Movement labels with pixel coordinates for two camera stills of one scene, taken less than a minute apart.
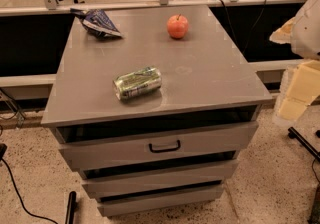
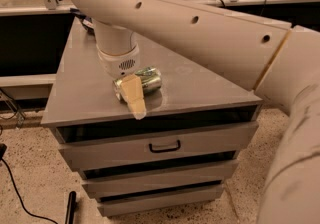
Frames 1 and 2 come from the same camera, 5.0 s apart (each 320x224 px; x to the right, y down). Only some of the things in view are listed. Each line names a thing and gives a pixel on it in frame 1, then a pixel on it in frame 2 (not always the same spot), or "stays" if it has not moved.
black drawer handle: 155,151 stays
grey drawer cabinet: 169,153 stays
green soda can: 141,81 stays
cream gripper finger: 302,87 -> 133,91
